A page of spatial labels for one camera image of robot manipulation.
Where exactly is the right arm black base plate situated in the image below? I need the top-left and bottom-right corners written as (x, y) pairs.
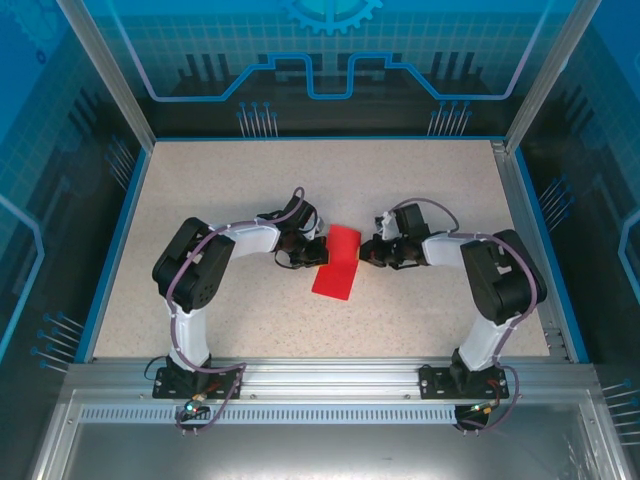
top-left (418, 364), bottom-right (511, 400)

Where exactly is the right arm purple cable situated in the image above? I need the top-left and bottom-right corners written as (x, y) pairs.
top-left (387, 198), bottom-right (550, 436)

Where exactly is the metal sheet tray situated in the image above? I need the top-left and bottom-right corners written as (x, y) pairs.
top-left (29, 389), bottom-right (619, 480)

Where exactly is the aluminium side rail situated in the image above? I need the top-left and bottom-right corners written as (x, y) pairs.
top-left (491, 140), bottom-right (572, 362)

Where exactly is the right aluminium frame post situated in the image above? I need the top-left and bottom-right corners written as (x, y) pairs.
top-left (504, 0), bottom-right (604, 151)

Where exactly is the wide aluminium mounting rail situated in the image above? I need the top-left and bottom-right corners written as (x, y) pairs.
top-left (67, 357), bottom-right (596, 401)

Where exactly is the slotted grey cable duct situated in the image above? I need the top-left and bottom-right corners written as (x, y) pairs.
top-left (78, 405), bottom-right (459, 425)

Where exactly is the left aluminium frame post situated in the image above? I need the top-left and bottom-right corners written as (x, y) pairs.
top-left (55, 0), bottom-right (157, 150)

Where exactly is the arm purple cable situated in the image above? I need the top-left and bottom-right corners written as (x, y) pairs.
top-left (167, 186), bottom-right (309, 437)
top-left (387, 198), bottom-right (550, 436)

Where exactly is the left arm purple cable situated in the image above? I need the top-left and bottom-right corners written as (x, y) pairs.
top-left (167, 186), bottom-right (309, 437)

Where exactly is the aluminium frame post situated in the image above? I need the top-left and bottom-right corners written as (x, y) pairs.
top-left (55, 0), bottom-right (157, 150)
top-left (504, 0), bottom-right (604, 151)

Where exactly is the left cable plug green light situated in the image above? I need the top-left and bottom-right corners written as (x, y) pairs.
top-left (182, 393), bottom-right (209, 417)

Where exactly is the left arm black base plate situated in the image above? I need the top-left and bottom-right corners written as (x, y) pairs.
top-left (152, 366), bottom-right (245, 400)

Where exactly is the cable plug green light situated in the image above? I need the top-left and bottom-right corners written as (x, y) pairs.
top-left (468, 399), bottom-right (502, 419)
top-left (182, 393), bottom-right (209, 417)

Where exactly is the blue table border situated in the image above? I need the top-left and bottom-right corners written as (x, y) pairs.
top-left (73, 134), bottom-right (592, 365)

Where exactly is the red cloth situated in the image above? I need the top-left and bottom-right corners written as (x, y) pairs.
top-left (311, 224), bottom-right (363, 303)

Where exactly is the right cable plug green light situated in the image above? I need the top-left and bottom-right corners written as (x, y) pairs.
top-left (468, 399), bottom-right (502, 419)

